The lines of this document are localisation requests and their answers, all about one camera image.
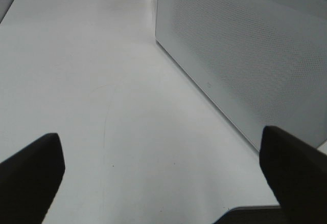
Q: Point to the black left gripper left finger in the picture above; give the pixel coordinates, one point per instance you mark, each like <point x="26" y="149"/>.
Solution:
<point x="30" y="180"/>

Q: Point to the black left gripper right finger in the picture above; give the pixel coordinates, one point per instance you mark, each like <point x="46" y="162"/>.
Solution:
<point x="296" y="174"/>

